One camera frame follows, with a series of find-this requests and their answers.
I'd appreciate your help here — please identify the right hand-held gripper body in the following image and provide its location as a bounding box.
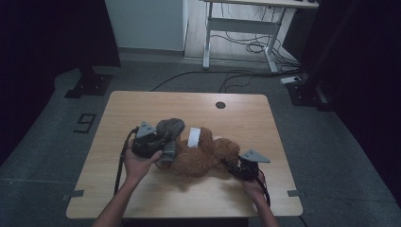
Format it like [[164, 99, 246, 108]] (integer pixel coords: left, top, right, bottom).
[[232, 148, 271, 182]]

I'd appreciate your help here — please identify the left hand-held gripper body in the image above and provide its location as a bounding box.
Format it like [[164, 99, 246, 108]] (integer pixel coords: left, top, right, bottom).
[[131, 121, 159, 159]]

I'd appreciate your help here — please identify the dark grey cloth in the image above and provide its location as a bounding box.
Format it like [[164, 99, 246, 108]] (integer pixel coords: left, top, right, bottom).
[[155, 117, 186, 164]]

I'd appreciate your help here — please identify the brown teddy bear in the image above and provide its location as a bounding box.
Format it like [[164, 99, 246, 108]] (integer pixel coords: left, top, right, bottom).
[[157, 127, 241, 183]]

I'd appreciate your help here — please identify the person's right hand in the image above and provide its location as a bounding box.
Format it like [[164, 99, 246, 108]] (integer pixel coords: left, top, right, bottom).
[[240, 177, 265, 203]]

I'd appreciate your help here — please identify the person's left hand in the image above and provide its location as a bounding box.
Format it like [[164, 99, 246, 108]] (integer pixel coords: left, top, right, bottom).
[[123, 148, 164, 185]]

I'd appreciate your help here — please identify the black tape floor marking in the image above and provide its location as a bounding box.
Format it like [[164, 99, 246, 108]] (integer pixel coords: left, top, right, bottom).
[[73, 113, 97, 134]]

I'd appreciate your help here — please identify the black stand base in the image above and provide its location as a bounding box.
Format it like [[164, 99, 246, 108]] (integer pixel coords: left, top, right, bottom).
[[64, 65, 113, 99], [287, 74, 335, 112]]

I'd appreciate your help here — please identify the white power strip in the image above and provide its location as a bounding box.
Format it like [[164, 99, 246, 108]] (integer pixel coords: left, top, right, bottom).
[[279, 76, 302, 85]]

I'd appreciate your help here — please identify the white cabinet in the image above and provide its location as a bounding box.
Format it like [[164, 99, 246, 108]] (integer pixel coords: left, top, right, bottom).
[[104, 0, 189, 53]]

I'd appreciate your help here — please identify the black curtain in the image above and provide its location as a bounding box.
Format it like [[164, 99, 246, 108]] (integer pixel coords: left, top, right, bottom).
[[297, 0, 401, 202], [0, 0, 121, 166]]

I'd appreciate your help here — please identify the white desk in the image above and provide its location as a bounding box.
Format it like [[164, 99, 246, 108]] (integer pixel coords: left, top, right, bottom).
[[199, 0, 320, 74]]

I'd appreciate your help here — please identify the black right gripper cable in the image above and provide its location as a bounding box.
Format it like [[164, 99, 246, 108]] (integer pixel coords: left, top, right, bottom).
[[255, 169, 271, 208]]

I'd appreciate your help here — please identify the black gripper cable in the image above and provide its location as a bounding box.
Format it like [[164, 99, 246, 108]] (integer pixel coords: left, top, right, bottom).
[[113, 127, 140, 196], [255, 169, 271, 208]]

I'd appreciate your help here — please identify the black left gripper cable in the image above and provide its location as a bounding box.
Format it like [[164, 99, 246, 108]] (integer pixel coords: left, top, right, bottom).
[[113, 127, 140, 196]]

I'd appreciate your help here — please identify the long black floor cable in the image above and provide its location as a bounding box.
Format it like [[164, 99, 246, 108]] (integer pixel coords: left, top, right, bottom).
[[150, 69, 301, 94]]

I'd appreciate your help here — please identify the tangle of black cables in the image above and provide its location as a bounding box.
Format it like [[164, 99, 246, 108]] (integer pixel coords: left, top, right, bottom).
[[210, 3, 301, 73]]

